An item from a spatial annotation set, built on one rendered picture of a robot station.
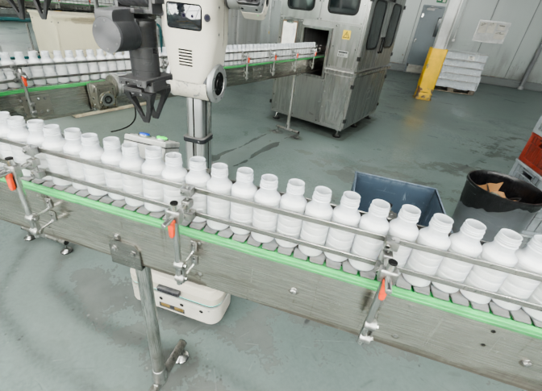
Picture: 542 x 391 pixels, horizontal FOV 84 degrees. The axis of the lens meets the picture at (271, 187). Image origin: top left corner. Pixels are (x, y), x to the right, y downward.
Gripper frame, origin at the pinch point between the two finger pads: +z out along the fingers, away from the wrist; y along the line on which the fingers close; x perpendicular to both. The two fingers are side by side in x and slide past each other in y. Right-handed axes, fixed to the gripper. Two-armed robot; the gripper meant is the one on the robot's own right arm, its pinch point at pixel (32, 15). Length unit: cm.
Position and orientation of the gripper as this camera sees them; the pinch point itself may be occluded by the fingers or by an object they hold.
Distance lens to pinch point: 114.3
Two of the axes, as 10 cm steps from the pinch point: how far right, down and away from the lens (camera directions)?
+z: -1.0, 8.6, 5.0
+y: -2.8, 4.6, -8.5
